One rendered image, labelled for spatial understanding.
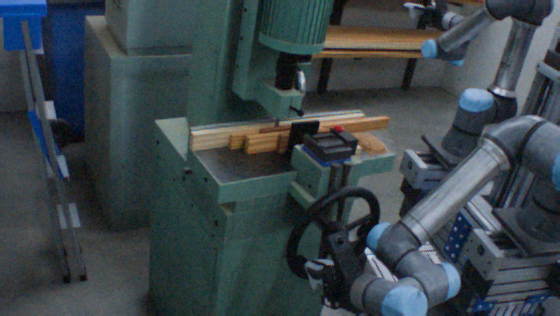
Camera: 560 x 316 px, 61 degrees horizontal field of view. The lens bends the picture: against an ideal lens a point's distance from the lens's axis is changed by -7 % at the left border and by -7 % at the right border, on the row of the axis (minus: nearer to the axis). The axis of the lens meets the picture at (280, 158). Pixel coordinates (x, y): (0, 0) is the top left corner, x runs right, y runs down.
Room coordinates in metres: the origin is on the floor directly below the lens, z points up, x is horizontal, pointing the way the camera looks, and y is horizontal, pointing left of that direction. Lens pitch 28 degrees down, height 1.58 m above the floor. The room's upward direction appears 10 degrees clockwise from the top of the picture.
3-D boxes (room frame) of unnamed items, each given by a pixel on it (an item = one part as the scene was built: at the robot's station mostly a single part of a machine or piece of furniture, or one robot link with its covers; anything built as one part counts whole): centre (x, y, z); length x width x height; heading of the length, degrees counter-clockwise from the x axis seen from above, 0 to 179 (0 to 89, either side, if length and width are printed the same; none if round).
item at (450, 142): (1.74, -0.66, 0.87); 0.15 x 0.15 x 0.10
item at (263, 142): (1.33, -0.01, 0.92); 0.25 x 0.02 x 0.05; 126
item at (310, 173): (1.22, -0.13, 0.92); 0.15 x 0.13 x 0.09; 126
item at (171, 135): (1.45, 0.10, 0.76); 0.57 x 0.45 x 0.09; 36
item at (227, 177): (1.29, -0.08, 0.87); 0.61 x 0.30 x 0.06; 126
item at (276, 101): (1.36, 0.04, 1.03); 0.14 x 0.07 x 0.09; 36
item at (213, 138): (1.39, 0.00, 0.93); 0.60 x 0.02 x 0.05; 126
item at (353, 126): (1.44, -0.09, 0.92); 0.59 x 0.02 x 0.04; 126
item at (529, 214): (1.27, -0.82, 0.87); 0.15 x 0.15 x 0.10
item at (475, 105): (1.74, -0.67, 0.98); 0.13 x 0.12 x 0.14; 123
